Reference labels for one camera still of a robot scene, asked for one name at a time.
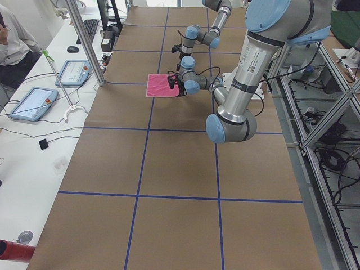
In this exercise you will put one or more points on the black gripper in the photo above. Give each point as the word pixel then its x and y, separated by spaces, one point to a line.
pixel 184 54
pixel 181 91

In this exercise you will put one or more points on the pink towel with grey hem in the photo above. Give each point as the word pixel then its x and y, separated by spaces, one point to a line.
pixel 158 86

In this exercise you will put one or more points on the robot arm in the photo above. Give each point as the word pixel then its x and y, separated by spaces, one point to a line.
pixel 211 38
pixel 270 25

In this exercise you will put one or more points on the black box with label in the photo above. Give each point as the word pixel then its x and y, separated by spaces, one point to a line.
pixel 108 41

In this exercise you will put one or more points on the black keyboard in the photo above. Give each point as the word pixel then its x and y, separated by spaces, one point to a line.
pixel 91 26

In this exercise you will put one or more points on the far blue teach pendant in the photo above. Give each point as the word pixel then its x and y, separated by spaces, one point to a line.
pixel 75 72

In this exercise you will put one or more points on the blue teach pendant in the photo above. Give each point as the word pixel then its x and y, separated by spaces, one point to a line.
pixel 75 72
pixel 34 104

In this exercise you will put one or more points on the black computer mouse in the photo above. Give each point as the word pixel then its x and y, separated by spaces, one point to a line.
pixel 72 49

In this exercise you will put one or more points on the white stand with thin rod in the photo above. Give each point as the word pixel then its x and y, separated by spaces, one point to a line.
pixel 72 107

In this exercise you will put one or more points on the small black square pad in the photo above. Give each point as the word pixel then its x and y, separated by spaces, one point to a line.
pixel 43 144

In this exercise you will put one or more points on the near blue teach pendant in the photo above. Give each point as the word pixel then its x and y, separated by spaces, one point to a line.
pixel 34 104

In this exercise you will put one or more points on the seated person in grey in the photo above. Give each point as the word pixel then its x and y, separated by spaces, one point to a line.
pixel 19 50

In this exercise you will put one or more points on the round metal tape dispenser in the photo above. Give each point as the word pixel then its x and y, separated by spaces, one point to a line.
pixel 24 238

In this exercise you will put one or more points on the red cylinder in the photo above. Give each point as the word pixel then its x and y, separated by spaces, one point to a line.
pixel 13 251

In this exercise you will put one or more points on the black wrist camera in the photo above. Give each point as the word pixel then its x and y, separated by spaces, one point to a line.
pixel 172 80
pixel 176 48

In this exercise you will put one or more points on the aluminium camera post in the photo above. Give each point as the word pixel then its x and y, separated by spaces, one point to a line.
pixel 85 40

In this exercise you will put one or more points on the aluminium frame rack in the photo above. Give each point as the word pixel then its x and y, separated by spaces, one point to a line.
pixel 317 97

